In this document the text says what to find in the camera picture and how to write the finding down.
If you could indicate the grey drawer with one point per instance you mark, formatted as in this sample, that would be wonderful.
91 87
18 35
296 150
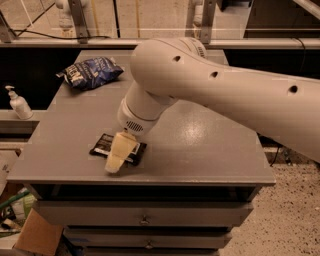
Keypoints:
145 214
149 238

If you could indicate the metal railing frame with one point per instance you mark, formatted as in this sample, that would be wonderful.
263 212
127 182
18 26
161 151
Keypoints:
218 24

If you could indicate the dark chocolate rxbar wrapper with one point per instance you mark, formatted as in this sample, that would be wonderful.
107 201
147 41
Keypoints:
103 146

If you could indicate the top grey drawer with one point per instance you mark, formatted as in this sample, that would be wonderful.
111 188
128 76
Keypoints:
145 214

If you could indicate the white pump dispenser bottle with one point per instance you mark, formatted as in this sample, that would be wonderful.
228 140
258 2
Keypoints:
19 104

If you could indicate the brown cardboard box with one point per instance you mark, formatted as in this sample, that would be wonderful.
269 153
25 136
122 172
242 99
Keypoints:
39 236

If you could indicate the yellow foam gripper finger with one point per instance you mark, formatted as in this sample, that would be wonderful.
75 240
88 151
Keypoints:
121 147

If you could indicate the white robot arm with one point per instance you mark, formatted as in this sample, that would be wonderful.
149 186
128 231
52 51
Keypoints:
282 107

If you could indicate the grey drawer cabinet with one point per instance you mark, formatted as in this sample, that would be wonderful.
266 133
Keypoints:
192 155

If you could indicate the middle grey drawer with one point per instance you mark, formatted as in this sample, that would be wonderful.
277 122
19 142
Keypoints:
149 238

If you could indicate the blue chip bag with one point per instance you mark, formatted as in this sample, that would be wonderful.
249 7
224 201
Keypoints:
91 73

